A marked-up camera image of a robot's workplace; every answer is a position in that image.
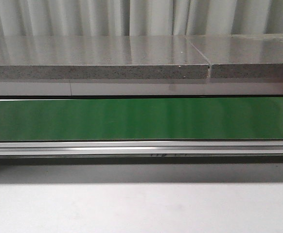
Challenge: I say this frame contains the grey stone slab left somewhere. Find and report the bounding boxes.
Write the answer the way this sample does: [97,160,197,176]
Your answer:
[0,36,209,80]

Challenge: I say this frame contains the grey stone slab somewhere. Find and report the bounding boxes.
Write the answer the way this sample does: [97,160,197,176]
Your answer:
[0,36,209,80]
[186,34,283,81]

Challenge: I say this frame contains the green conveyor belt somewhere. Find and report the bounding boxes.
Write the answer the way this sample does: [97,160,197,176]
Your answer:
[0,97,283,141]

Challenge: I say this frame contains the grey stone slab right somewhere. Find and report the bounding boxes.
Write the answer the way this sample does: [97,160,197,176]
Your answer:
[186,34,283,81]

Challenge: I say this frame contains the grey pleated curtain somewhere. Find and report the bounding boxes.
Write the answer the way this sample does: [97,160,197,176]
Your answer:
[0,0,283,36]

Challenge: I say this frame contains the aluminium conveyor side rail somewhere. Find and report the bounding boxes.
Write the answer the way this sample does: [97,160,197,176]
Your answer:
[0,140,283,159]

